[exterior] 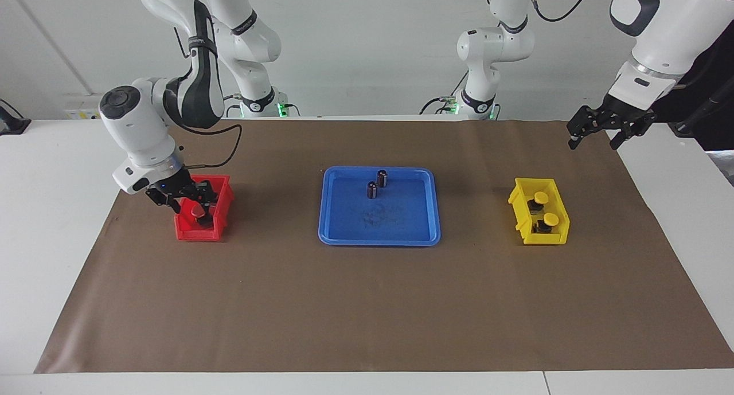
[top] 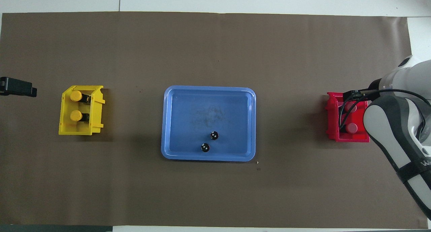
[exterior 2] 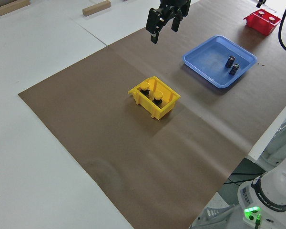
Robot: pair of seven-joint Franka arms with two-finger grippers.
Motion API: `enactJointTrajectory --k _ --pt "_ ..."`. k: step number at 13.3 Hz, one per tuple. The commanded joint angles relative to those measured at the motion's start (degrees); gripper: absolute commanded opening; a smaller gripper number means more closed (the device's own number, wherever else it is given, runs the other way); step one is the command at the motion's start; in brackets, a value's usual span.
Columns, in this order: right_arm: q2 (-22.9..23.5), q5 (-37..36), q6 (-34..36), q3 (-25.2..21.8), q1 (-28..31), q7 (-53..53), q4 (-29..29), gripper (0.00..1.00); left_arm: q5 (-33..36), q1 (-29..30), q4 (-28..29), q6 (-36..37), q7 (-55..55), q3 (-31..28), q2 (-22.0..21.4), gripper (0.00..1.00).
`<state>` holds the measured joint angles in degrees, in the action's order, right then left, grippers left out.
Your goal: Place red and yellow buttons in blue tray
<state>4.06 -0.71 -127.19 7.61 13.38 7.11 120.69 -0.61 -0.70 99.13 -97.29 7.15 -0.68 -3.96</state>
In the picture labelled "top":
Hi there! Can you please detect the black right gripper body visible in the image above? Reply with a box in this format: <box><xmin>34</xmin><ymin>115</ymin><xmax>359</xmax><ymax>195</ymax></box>
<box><xmin>358</xmin><ymin>78</ymin><xmax>383</xmax><ymax>95</ymax></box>

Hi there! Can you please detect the yellow push button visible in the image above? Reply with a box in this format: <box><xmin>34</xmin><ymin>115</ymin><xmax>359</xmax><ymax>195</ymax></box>
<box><xmin>70</xmin><ymin>90</ymin><xmax>92</xmax><ymax>103</ymax></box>
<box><xmin>70</xmin><ymin>110</ymin><xmax>91</xmax><ymax>122</ymax></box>

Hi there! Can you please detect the blue plastic tray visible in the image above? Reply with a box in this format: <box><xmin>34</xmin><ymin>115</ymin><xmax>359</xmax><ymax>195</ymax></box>
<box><xmin>161</xmin><ymin>86</ymin><xmax>257</xmax><ymax>162</ymax></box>

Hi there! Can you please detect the red plastic storage bin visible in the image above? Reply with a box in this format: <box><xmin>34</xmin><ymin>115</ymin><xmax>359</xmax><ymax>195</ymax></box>
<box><xmin>325</xmin><ymin>92</ymin><xmax>370</xmax><ymax>143</ymax></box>

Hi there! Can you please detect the yellow plastic storage bin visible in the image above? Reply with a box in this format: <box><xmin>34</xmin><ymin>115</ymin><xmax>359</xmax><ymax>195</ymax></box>
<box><xmin>58</xmin><ymin>85</ymin><xmax>105</xmax><ymax>136</ymax></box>

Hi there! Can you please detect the brown paper table mat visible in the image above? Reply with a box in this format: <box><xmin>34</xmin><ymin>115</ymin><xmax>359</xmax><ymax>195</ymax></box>
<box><xmin>0</xmin><ymin>11</ymin><xmax>428</xmax><ymax>230</ymax></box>

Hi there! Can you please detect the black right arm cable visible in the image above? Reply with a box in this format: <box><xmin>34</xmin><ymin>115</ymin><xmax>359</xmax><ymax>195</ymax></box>
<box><xmin>339</xmin><ymin>89</ymin><xmax>431</xmax><ymax>133</ymax></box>

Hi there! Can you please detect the black velcro cable strap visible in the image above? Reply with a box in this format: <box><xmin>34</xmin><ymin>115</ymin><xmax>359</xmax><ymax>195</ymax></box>
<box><xmin>397</xmin><ymin>154</ymin><xmax>431</xmax><ymax>184</ymax></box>

